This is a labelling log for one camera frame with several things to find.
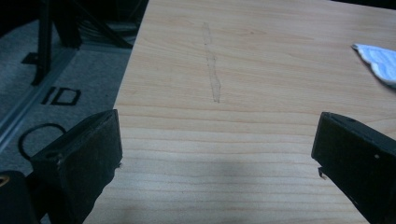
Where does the blue striped towel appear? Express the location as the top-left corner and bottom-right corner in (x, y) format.
(351, 43), (396, 90)

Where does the metal floor rail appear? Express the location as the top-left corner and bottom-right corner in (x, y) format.
(0, 46), (78, 153)

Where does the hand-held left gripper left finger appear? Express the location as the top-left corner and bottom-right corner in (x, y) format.
(30, 108), (123, 224)

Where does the black tripod stand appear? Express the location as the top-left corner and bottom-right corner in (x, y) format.
(21, 0), (134, 87)

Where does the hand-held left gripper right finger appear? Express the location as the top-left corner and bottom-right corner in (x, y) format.
(311, 111), (396, 224)

